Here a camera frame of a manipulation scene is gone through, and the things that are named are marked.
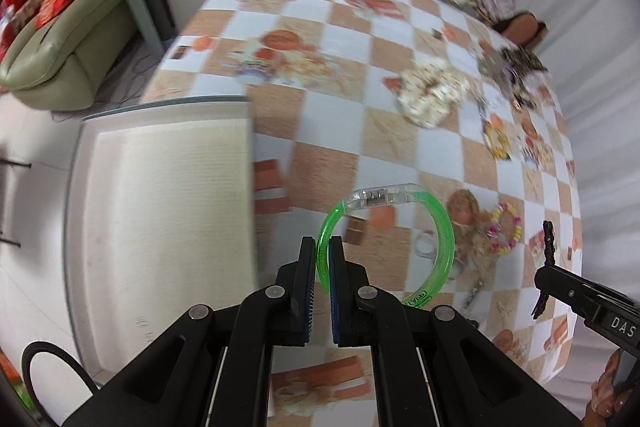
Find cream polka dot scrunchie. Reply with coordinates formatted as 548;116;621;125
396;57;473;129

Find right hand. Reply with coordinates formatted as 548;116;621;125
582;349;629;427

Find yellow flower hair tie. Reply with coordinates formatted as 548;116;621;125
482;115;511;160

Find black cable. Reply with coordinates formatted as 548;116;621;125
19;339;101;413

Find brown slippers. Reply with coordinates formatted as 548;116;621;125
491;12;548;50

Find grey jewelry tray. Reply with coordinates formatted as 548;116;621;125
63;95;258;383

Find silver keychain with charm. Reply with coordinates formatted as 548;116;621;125
457;251;487;311

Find green translucent bangle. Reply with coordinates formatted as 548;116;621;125
316;183;456;309

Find leopard print hair tie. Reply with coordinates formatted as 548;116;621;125
476;45;550;111

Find checkered patterned tablecloth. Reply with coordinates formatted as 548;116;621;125
138;0;585;427

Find black bobble hair clip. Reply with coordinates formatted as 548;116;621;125
532;220;555;320

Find pastel beaded bracelet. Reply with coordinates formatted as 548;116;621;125
488;202;524;256

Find green leather sofa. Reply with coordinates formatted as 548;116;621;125
1;0;137;112

